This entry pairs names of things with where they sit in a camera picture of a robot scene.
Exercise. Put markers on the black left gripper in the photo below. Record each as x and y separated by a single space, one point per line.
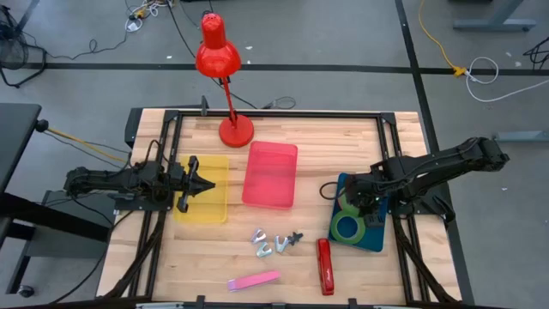
184 184

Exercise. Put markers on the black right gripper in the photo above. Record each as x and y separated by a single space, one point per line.
369 197

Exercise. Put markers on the large green tape roll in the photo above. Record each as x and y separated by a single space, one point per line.
339 234

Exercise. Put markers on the purple staple remover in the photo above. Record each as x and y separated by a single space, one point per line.
257 237

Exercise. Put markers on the red stapler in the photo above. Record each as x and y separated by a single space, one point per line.
326 268

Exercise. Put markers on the black staple remover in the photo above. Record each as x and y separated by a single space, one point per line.
295 238

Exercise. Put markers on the pink and white stapler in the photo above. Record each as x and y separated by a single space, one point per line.
255 281

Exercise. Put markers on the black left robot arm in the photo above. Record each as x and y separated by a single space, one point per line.
107 178

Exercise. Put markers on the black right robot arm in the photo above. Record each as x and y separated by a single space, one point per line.
450 165

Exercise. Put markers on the yellow translucent plastic bin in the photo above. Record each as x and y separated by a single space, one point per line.
210 206

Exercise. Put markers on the blue plastic bin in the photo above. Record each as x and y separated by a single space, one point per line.
373 238

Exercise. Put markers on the pink translucent plastic bin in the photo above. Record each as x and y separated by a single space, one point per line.
270 176

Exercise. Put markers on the red desk lamp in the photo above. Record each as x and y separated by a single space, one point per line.
218 56

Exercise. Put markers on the grey desk foot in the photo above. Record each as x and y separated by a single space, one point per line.
493 25
523 136

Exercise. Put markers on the black side desk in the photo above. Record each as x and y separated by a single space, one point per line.
17 137

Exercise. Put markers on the black caster wheel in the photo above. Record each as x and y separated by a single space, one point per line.
25 291

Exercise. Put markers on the black floor fan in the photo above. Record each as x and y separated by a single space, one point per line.
13 51

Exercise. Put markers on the black metal table frame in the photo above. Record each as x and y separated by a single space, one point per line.
279 115

